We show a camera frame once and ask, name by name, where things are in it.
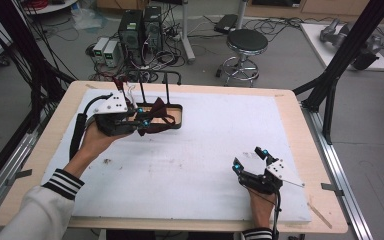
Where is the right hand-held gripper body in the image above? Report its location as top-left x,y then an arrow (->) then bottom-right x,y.
238,158 -> 306,196

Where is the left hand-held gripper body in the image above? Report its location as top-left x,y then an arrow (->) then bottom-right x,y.
92,92 -> 138,137

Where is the plain dark red bow tie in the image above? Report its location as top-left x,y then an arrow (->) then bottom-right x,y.
135,96 -> 177,137

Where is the black stand with wooden tray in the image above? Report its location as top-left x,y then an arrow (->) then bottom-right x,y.
126,69 -> 184,131

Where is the person's left hand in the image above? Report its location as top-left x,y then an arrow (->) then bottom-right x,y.
78,121 -> 133,162

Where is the person's right hand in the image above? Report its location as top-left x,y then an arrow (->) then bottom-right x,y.
246,188 -> 278,230

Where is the white foam mat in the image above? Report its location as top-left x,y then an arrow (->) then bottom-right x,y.
39,87 -> 313,225

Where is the white power supply box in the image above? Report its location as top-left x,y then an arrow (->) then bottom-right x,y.
92,36 -> 110,64
102,40 -> 122,68

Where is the thin wooden stick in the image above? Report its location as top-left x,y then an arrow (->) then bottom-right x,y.
307,201 -> 333,230

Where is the black computer tower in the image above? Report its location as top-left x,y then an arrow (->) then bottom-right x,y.
117,9 -> 145,67
142,5 -> 164,55

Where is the grey table leg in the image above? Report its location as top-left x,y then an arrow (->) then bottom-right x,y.
179,0 -> 197,65

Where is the clear plastic bag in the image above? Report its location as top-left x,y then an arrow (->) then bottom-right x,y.
70,7 -> 109,32

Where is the black round stool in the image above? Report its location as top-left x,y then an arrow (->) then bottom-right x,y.
215,28 -> 270,88

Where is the round white table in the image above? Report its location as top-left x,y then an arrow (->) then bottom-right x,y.
22,0 -> 80,16

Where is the white floor board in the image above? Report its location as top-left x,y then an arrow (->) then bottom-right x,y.
299,22 -> 384,73

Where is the flat black box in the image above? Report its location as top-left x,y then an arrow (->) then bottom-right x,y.
213,13 -> 239,35

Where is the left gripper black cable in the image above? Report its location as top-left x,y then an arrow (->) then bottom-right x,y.
68,92 -> 115,162

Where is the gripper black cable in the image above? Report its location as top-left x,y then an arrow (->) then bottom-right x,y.
271,190 -> 282,240
68,92 -> 115,162

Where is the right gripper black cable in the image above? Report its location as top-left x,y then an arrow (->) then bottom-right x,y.
271,190 -> 282,240

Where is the tangle of floor cables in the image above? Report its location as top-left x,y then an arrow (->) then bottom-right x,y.
85,6 -> 384,84

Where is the grey metal bracket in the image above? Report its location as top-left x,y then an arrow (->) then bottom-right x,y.
4,168 -> 34,187
320,182 -> 345,197

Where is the aluminium rail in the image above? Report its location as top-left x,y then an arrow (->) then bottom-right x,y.
299,101 -> 375,240
0,109 -> 54,225

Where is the black metal frame strut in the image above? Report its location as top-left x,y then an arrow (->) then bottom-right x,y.
292,0 -> 384,146
0,0 -> 78,135

